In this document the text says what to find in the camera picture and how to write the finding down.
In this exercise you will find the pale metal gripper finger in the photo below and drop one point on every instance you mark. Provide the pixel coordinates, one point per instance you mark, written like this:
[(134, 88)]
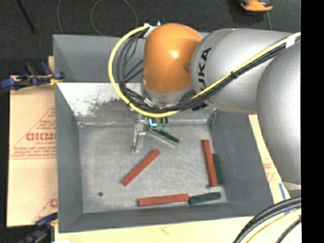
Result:
[(134, 143), (141, 140)]

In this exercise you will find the red-brown flat block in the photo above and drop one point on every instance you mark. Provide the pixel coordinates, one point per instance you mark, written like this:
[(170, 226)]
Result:
[(209, 163), (140, 167), (163, 200)]

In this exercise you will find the dark green flat block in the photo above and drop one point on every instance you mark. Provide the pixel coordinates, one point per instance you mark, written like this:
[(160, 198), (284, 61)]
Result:
[(218, 169), (167, 136), (204, 198)]

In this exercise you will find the grey metal bin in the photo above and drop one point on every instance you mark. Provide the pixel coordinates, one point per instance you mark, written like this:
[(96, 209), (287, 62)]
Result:
[(106, 161)]

